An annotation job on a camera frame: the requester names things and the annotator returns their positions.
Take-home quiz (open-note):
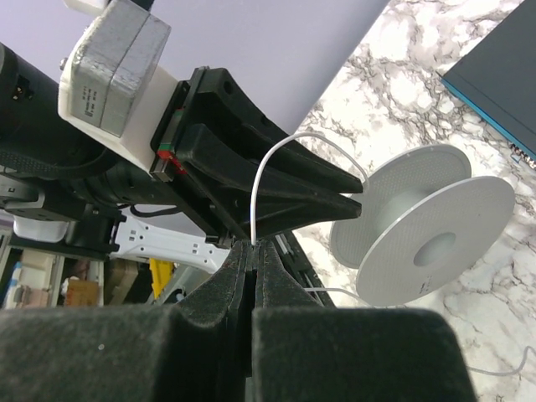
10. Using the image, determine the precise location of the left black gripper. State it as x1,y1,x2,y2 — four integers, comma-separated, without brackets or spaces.
152,67,363,247

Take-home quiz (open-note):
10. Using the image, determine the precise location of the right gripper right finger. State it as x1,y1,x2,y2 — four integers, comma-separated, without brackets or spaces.
245,241,476,401

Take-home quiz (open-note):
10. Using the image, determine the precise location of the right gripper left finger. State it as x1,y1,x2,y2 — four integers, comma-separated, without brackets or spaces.
1,242,252,401

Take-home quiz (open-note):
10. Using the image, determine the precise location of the thin white cable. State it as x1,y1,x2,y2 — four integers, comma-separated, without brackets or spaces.
250,131,535,376

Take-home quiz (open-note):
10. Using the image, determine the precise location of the grey cable spool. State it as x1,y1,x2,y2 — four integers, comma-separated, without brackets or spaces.
330,144,515,307

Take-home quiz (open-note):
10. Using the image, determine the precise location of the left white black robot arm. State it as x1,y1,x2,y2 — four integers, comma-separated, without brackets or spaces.
1,47,364,273

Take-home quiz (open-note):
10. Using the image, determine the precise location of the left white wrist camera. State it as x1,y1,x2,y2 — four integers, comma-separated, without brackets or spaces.
58,0,178,172

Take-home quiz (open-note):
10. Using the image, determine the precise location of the dark teal network switch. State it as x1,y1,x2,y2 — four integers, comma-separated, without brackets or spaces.
441,0,535,168

